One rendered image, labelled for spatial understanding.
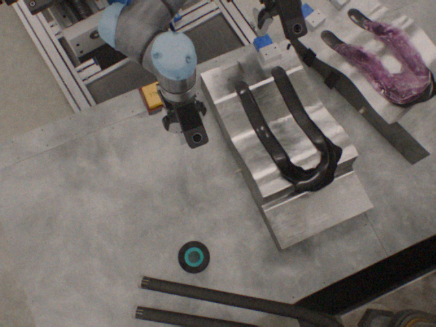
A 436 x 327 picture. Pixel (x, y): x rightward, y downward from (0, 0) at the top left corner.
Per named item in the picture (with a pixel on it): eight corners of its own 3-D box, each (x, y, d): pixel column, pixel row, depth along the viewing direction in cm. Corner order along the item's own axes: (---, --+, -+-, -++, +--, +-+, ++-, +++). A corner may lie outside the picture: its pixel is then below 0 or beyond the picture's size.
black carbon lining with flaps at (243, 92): (230, 87, 125) (231, 72, 116) (283, 66, 127) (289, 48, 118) (287, 205, 117) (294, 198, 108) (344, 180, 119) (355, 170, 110)
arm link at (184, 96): (202, 85, 90) (163, 102, 89) (202, 95, 94) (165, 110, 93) (187, 53, 91) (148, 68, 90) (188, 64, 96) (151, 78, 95)
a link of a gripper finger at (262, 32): (252, 20, 116) (266, -5, 108) (263, 39, 115) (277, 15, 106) (242, 22, 115) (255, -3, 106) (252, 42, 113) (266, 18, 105)
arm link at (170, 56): (165, 17, 81) (205, 43, 80) (169, 48, 91) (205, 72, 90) (137, 50, 79) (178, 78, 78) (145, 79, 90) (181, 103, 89)
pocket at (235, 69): (219, 72, 128) (219, 65, 124) (237, 65, 128) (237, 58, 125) (226, 85, 127) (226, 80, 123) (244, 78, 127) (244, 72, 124)
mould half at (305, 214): (200, 87, 132) (200, 65, 119) (282, 54, 135) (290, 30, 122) (278, 251, 121) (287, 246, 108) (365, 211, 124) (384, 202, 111)
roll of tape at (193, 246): (192, 235, 121) (191, 234, 118) (216, 255, 120) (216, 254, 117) (172, 260, 120) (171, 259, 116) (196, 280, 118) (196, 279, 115)
